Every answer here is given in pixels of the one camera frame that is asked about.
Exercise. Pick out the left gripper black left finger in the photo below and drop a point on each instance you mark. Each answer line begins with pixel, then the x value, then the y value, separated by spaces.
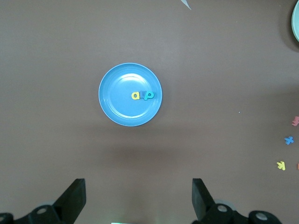
pixel 60 210

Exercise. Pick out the blue plate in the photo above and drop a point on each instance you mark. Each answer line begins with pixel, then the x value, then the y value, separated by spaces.
pixel 116 105

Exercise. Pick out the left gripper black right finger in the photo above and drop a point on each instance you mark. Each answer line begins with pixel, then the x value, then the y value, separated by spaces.
pixel 210 210

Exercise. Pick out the pale green plate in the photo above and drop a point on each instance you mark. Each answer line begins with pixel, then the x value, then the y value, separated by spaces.
pixel 296 23

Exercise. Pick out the teal foam letter p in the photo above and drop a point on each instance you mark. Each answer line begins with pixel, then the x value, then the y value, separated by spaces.
pixel 146 96

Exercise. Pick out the white paper scrap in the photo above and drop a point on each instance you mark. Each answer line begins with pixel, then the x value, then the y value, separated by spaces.
pixel 186 4

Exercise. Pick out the blue foam letter x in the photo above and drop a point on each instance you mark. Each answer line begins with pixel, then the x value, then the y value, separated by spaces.
pixel 289 140

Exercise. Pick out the yellow foam letter k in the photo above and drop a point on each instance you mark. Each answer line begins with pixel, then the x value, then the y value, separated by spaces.
pixel 282 166

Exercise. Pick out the pink foam letter f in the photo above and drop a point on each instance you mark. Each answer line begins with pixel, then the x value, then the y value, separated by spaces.
pixel 296 121

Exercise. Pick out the blue foam letter m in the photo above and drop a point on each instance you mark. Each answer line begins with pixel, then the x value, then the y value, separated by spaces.
pixel 141 93

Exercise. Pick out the yellow letter d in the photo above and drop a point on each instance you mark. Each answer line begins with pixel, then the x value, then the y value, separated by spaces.
pixel 132 95

